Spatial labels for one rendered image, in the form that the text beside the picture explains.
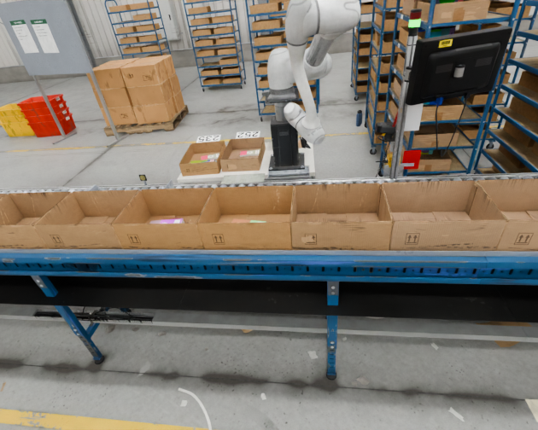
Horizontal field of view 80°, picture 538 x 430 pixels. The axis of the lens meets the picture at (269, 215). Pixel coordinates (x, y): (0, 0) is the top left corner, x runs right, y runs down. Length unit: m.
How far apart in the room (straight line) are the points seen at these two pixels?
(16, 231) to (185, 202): 0.78
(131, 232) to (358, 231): 0.97
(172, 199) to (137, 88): 4.36
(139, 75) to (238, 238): 4.75
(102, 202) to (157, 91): 4.08
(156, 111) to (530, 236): 5.37
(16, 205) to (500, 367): 2.82
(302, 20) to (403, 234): 0.98
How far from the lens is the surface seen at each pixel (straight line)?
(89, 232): 1.66
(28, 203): 2.22
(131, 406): 2.22
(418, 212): 1.66
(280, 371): 2.07
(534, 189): 1.79
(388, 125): 2.09
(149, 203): 1.79
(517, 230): 1.48
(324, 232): 1.30
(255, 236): 1.34
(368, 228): 1.30
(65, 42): 5.89
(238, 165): 2.35
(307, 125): 1.83
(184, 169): 2.43
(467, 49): 1.95
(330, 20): 1.61
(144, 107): 5.99
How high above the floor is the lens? 1.82
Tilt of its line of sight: 35 degrees down
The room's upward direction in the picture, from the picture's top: 7 degrees counter-clockwise
